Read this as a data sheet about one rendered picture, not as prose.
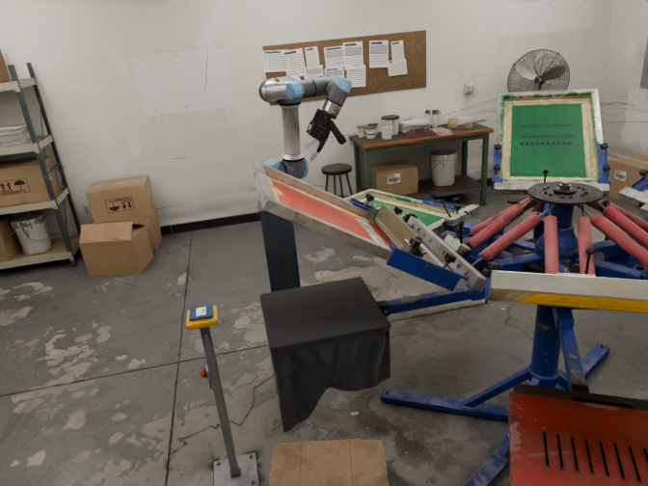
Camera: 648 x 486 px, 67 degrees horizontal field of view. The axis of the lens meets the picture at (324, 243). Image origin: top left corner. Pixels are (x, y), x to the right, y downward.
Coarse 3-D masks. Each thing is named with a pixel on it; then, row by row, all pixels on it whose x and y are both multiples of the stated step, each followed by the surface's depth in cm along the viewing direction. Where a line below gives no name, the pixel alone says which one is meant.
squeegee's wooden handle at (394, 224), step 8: (384, 208) 217; (376, 216) 221; (384, 216) 214; (392, 216) 207; (384, 224) 211; (392, 224) 204; (400, 224) 198; (392, 232) 201; (400, 232) 195; (408, 232) 190; (416, 232) 190; (400, 240) 193; (408, 240) 188; (416, 248) 186
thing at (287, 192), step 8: (280, 184) 206; (288, 192) 200; (296, 192) 207; (296, 200) 194; (312, 200) 209; (336, 208) 215; (344, 216) 209; (352, 216) 217; (352, 224) 202; (360, 224) 210
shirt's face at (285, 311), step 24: (312, 288) 227; (336, 288) 225; (360, 288) 223; (264, 312) 211; (288, 312) 209; (312, 312) 208; (336, 312) 206; (360, 312) 205; (288, 336) 194; (312, 336) 192
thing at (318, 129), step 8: (320, 112) 204; (312, 120) 208; (320, 120) 206; (328, 120) 206; (312, 128) 206; (320, 128) 205; (328, 128) 208; (312, 136) 206; (320, 136) 207; (328, 136) 207
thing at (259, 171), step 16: (256, 176) 188; (272, 176) 211; (288, 176) 212; (272, 192) 170; (320, 192) 218; (272, 208) 159; (288, 208) 160; (352, 208) 224; (304, 224) 163; (320, 224) 164; (352, 240) 169; (368, 240) 172; (384, 256) 174; (432, 256) 200
